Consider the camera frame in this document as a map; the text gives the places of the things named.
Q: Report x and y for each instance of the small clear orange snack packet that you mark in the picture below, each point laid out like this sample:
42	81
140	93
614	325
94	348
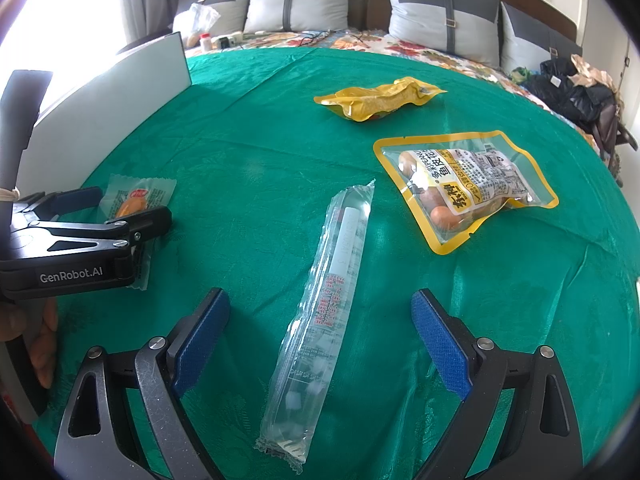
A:
132	200

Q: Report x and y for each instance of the long clear snack packet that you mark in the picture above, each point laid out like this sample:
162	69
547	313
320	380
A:
325	310

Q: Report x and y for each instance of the black bag pile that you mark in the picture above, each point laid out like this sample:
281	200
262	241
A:
565	90

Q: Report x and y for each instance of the white plastic bag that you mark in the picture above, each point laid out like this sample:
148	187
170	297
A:
192	20

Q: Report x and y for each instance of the green cloth item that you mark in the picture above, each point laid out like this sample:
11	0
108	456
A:
520	74

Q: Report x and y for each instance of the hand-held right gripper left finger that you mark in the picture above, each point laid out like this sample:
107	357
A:
202	340

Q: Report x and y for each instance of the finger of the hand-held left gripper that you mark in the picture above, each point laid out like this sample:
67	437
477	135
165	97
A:
75	199
145	222

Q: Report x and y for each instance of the brown padded headboard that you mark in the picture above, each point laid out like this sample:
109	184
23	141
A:
370	0

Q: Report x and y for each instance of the person's left hand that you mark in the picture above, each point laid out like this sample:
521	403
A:
45	345

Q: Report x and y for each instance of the crumpled yellow snack packet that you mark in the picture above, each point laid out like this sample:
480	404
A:
375	100

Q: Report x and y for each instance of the white bottle red cap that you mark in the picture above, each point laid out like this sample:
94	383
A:
205	41

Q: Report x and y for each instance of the green blanket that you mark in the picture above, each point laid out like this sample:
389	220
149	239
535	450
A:
250	185

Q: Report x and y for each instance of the white power strip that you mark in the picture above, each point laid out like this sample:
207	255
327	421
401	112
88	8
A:
240	36

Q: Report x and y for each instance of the yellow-bordered clear snack packet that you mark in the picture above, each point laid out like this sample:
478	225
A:
465	180

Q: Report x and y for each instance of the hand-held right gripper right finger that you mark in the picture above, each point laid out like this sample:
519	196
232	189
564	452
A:
440	345

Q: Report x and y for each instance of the brown handbag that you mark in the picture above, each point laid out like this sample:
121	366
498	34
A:
607	130

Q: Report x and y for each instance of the white board panel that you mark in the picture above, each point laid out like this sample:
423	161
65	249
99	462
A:
125	85

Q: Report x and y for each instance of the beige crumpled cloth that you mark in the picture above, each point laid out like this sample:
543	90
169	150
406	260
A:
595	72

